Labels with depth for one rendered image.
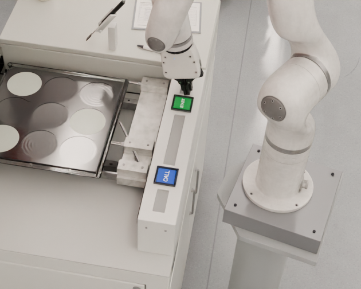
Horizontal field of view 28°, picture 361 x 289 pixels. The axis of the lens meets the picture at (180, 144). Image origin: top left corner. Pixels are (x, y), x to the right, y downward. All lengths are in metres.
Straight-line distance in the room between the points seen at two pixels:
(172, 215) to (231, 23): 2.16
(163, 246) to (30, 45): 0.75
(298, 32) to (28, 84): 0.89
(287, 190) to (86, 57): 0.72
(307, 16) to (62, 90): 0.83
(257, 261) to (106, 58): 0.74
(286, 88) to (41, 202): 0.75
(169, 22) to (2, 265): 0.77
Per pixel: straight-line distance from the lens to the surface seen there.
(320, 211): 1.91
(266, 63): 3.57
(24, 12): 2.29
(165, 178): 1.81
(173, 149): 1.88
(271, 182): 1.85
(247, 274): 2.19
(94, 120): 2.03
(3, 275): 2.00
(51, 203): 1.95
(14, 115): 2.06
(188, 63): 1.91
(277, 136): 1.74
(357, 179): 3.17
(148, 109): 2.08
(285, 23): 1.57
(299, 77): 1.61
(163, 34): 1.74
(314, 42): 1.63
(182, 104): 1.98
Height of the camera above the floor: 2.38
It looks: 49 degrees down
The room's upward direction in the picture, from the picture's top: 4 degrees clockwise
